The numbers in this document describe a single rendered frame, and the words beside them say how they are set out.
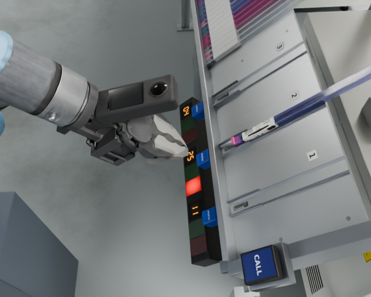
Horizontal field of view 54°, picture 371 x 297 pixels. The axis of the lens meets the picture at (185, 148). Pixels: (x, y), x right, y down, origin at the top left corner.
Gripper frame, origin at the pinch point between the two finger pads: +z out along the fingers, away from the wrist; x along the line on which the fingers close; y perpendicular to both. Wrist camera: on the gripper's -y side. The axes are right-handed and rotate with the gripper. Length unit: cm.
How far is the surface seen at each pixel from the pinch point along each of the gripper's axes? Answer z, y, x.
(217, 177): 3.5, -3.4, 5.8
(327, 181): 5.6, -19.3, 12.1
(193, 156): 6.6, 3.8, -2.8
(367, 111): 34.7, -22.8, -13.0
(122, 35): 37, 68, -117
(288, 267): 3.1, -12.5, 22.2
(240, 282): 66, 37, 7
